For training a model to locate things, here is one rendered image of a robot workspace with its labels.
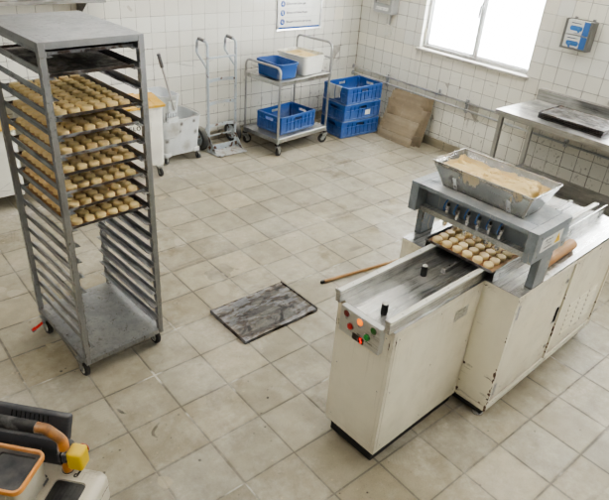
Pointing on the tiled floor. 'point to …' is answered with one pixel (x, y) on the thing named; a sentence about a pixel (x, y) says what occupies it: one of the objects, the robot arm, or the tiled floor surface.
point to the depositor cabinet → (529, 310)
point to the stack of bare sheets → (263, 312)
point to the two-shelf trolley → (280, 102)
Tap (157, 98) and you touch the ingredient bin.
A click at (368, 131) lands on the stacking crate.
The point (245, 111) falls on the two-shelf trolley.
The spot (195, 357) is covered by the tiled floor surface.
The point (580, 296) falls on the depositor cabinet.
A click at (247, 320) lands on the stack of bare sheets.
